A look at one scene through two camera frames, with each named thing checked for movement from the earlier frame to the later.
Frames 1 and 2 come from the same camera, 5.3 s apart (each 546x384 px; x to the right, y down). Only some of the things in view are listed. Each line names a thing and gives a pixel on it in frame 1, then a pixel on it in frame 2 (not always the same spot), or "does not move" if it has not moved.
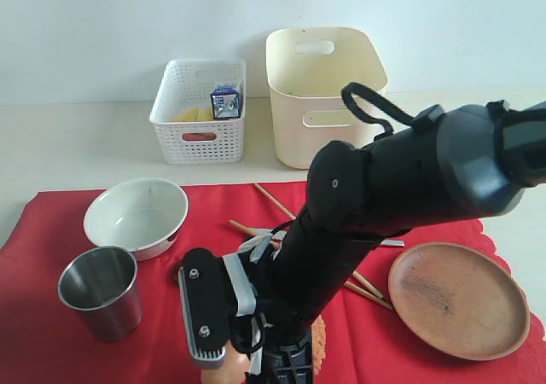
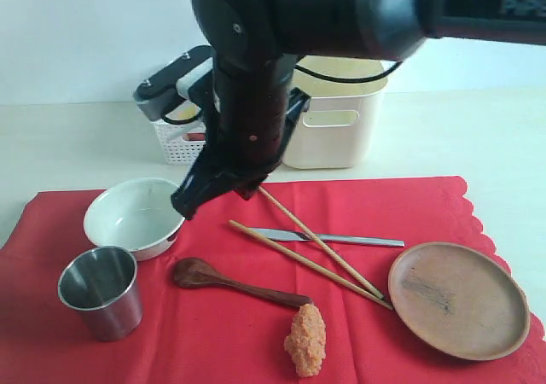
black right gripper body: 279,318 → 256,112
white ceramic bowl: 142,215 does not move
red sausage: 199,136 does not move
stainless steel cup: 101,283 does not move
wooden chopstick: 293,216 does not move
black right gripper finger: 287,364 → 204,182
